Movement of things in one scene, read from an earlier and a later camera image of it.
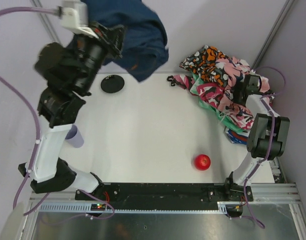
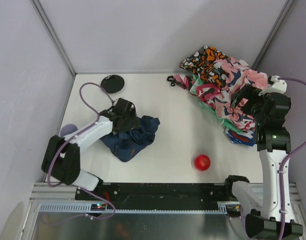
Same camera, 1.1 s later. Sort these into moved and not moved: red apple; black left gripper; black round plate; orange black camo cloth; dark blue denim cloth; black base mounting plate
Moved: dark blue denim cloth; black left gripper
Not moved: black base mounting plate; orange black camo cloth; red apple; black round plate
